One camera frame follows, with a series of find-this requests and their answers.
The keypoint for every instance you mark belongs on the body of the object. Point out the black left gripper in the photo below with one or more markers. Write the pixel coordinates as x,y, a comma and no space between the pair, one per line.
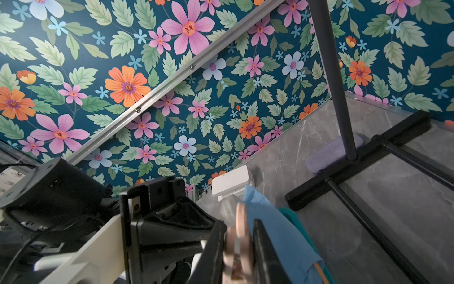
160,226

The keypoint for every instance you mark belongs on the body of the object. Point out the purple cloth pad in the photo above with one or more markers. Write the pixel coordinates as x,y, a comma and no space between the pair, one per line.
326,156

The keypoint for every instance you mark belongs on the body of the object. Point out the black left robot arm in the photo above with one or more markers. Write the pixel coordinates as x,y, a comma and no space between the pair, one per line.
56,203

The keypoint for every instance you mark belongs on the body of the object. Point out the pink clothespin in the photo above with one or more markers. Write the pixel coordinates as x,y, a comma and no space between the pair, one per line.
238,256

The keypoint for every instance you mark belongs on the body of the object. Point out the black clothes rack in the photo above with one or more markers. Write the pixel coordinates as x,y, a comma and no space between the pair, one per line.
360,155

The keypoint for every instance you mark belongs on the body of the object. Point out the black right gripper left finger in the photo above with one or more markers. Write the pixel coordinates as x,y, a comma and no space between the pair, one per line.
209,268

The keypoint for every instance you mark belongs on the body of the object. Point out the teal laundry basket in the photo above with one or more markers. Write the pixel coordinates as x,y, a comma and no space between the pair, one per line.
293,218

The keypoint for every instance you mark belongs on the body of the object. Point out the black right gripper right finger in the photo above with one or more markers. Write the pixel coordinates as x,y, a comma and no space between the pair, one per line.
267,265

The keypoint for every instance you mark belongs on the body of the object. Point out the white t-shirt black print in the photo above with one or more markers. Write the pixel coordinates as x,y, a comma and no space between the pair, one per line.
224,210

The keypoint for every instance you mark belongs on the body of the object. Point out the light blue garment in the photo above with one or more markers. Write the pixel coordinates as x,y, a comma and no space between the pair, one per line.
297,256

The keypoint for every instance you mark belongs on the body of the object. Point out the orange plastic hanger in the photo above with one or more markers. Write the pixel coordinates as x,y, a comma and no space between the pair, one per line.
321,273

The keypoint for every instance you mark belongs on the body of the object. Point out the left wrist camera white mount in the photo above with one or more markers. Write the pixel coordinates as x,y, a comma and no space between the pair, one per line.
99,261

